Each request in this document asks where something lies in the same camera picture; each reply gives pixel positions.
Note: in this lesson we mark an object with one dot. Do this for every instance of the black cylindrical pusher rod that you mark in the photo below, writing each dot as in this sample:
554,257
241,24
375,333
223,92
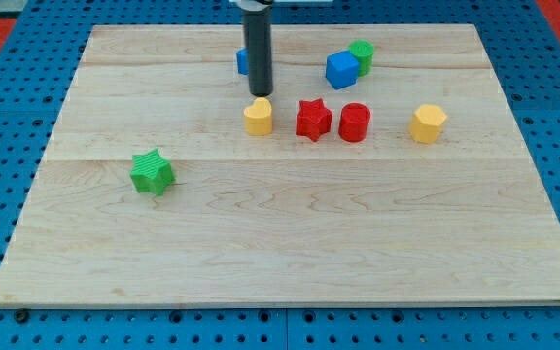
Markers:
256,22

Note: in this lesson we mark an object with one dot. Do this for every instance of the blue triangle block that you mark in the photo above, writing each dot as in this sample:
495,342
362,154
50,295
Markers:
242,61

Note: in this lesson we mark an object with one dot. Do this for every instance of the yellow heart block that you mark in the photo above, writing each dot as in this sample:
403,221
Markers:
258,117

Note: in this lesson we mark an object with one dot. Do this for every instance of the blue cube block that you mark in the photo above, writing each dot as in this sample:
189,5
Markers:
342,69

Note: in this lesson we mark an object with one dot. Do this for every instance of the green cylinder block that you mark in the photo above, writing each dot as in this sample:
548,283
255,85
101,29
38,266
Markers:
363,51

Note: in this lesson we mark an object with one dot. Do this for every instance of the red star block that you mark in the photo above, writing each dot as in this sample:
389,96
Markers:
313,119

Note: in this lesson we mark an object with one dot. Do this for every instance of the red cylinder block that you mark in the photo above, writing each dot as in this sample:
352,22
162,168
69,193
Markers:
354,121

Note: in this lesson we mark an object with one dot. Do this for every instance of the green star block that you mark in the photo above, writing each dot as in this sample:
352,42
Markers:
151,173

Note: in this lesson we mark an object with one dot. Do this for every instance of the light wooden board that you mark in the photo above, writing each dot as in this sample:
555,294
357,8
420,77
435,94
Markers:
279,220

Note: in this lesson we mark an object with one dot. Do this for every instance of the yellow hexagon block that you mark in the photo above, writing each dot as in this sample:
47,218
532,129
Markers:
427,123

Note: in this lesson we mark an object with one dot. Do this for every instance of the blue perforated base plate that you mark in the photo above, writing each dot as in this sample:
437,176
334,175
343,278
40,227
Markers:
36,67

